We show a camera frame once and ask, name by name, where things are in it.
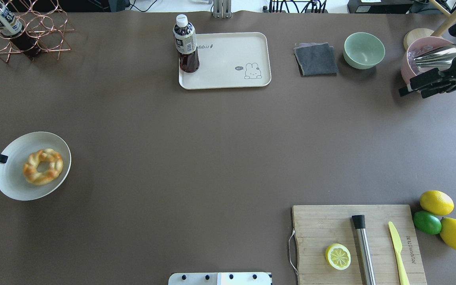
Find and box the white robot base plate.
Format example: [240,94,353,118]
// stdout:
[168,271,273,285]

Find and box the green lime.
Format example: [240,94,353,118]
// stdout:
[413,211,442,235]

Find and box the half lemon slice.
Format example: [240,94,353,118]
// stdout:
[325,243,351,270]

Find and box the yellow plastic knife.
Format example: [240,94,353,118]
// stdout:
[388,221,410,285]

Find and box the pink bowl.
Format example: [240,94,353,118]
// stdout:
[401,36,456,86]

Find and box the green ceramic bowl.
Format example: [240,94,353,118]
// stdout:
[343,32,386,70]

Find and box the wooden round lid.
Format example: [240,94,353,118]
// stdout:
[403,28,434,50]

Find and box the grey folded cloth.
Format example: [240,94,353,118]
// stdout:
[293,43,338,76]

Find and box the wooden cutting board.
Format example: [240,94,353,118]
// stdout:
[293,205,427,285]

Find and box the twisted glazed donut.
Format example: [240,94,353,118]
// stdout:
[23,148,64,185]

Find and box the yellow lemon upper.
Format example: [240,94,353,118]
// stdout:
[419,190,454,215]

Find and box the steel cylinder tool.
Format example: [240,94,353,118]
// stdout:
[351,215,376,285]

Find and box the white round plate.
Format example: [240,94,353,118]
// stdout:
[0,131,71,201]

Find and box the cream rabbit tray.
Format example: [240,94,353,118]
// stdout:
[179,32,272,90]

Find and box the copper wire bottle rack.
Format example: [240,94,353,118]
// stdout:
[0,0,76,63]

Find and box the dark tea bottle on tray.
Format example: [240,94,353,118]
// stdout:
[173,14,200,73]

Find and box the tea bottle in rack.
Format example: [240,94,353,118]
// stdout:
[0,0,42,58]

